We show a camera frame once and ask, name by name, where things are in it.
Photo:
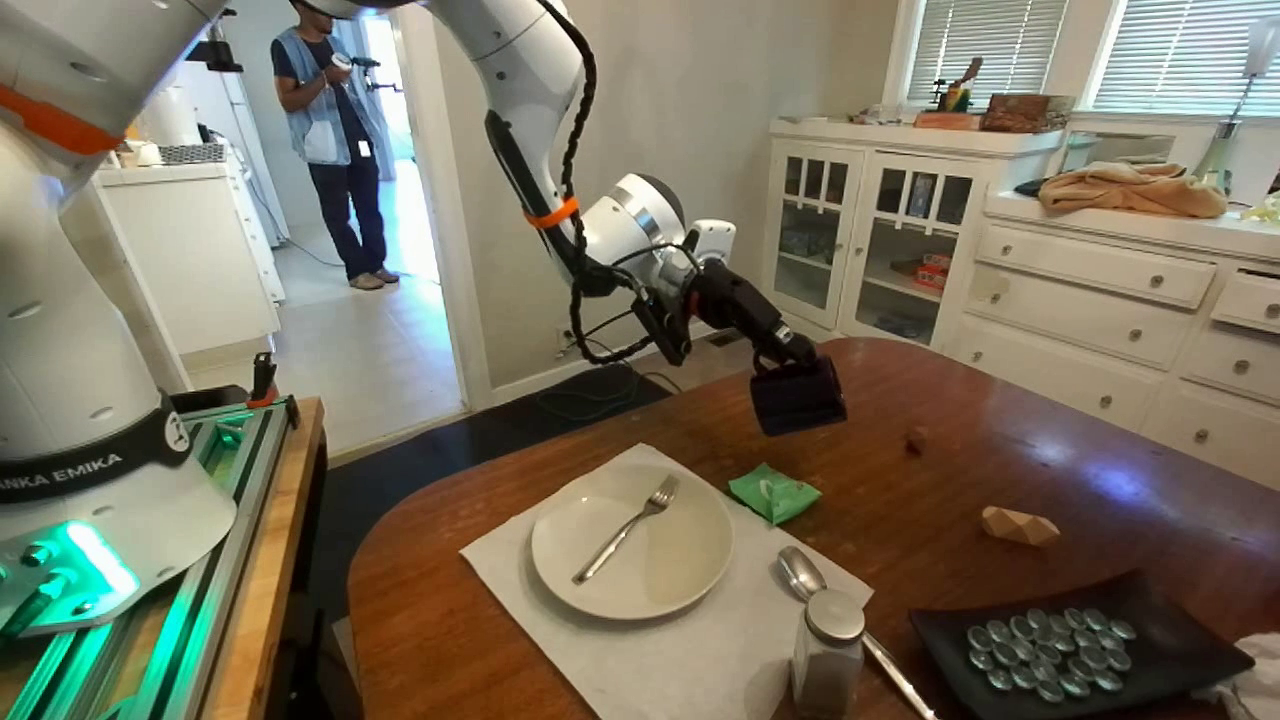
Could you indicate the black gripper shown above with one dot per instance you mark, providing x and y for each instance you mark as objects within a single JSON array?
[{"x": 741, "y": 307}]

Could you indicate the black mug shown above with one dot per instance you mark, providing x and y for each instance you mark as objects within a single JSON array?
[{"x": 801, "y": 402}]

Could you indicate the metal spoon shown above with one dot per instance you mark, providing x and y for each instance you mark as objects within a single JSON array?
[{"x": 799, "y": 568}]

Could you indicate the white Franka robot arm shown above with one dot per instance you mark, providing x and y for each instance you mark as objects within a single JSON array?
[{"x": 53, "y": 346}]

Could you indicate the white round plate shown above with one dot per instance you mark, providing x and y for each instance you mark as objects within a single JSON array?
[{"x": 683, "y": 561}]

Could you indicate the metal fork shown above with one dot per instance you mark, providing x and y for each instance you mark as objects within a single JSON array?
[{"x": 624, "y": 530}]

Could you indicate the white glass door cabinet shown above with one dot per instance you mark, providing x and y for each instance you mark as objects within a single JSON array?
[{"x": 853, "y": 265}]

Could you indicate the green snack packet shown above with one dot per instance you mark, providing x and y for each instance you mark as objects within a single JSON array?
[{"x": 775, "y": 494}]

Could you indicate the tan bread piece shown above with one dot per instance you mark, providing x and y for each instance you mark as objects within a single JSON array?
[{"x": 1020, "y": 527}]

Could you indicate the white drawer dresser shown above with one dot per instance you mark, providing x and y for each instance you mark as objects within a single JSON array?
[{"x": 1095, "y": 321}]

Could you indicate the utensil holder with tools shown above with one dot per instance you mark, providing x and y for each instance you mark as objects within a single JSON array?
[{"x": 954, "y": 89}]

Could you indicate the glass shaker metal lid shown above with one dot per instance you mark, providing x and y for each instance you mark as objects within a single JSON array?
[{"x": 827, "y": 667}]

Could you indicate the brown wicker basket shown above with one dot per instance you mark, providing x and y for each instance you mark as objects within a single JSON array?
[{"x": 1027, "y": 114}]

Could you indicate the white window blind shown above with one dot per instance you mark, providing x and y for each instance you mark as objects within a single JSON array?
[
  {"x": 1187, "y": 52},
  {"x": 984, "y": 44}
]

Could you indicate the white cloth placemat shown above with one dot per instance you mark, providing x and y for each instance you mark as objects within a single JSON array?
[{"x": 586, "y": 667}]

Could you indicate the brown paper bag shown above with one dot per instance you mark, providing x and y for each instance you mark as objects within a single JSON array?
[{"x": 1131, "y": 188}]

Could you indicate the clear glass gem pile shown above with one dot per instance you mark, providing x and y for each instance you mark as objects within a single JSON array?
[{"x": 1052, "y": 652}]

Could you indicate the black rectangular tray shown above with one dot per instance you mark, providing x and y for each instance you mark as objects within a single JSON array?
[{"x": 1175, "y": 652}]

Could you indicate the person in blue vest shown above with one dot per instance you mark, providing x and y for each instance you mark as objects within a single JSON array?
[{"x": 325, "y": 132}]

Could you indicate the black red small tool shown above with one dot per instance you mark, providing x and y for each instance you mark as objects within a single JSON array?
[{"x": 263, "y": 376}]

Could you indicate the white desk lamp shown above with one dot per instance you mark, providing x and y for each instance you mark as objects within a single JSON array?
[{"x": 1260, "y": 49}]

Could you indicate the white crumpled cloth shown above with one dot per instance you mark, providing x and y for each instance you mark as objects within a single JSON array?
[{"x": 1254, "y": 683}]

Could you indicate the robot stand wooden edge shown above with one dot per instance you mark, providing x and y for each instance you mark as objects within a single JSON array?
[{"x": 275, "y": 574}]

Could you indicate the white kitchen counter cabinet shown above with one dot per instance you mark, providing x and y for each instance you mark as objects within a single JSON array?
[{"x": 187, "y": 254}]

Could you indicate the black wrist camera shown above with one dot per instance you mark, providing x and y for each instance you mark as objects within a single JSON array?
[{"x": 660, "y": 326}]

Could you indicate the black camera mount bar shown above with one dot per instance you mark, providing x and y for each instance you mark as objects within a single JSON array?
[{"x": 219, "y": 52}]

